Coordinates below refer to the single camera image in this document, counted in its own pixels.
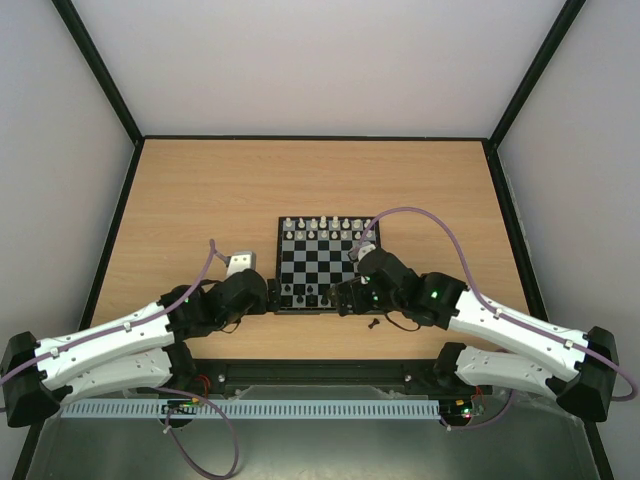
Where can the black grey chess board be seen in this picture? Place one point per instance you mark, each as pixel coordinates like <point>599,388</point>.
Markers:
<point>318,262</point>

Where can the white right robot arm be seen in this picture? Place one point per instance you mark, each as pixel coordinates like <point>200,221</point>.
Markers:
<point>571,367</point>

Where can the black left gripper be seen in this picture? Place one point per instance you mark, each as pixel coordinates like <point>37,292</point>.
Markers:
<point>274,304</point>

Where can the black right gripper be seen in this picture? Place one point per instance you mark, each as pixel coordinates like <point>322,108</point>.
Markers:
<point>343,298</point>

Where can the light blue cable duct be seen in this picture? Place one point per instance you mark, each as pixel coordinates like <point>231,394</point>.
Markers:
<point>104,408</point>

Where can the black enclosure frame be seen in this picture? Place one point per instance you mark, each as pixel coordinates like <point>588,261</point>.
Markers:
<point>560,27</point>

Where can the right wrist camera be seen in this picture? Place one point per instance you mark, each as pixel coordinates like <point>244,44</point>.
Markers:
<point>358,252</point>

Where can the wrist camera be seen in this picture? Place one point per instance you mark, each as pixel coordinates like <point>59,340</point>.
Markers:
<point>358,252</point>
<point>240,261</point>

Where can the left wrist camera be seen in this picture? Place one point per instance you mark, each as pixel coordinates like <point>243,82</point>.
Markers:
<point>240,261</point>

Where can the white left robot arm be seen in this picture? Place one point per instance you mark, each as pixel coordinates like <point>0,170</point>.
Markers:
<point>143,349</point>

